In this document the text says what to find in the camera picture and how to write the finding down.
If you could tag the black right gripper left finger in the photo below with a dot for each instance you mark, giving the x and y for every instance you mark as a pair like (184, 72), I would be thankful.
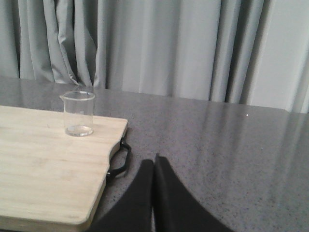
(133, 211)

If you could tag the grey curtain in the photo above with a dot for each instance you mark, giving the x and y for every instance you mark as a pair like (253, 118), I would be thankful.
(196, 49)

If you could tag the wooden cutting board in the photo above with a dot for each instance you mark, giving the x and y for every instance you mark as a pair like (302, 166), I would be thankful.
(50, 181)

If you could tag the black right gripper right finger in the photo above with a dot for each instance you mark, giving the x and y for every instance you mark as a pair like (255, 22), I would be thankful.
(175, 209)

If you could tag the black cutting board handle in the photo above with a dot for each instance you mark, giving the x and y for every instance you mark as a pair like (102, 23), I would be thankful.
(123, 155)

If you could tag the small glass beaker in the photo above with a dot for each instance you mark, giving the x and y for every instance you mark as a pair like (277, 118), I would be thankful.
(78, 110)

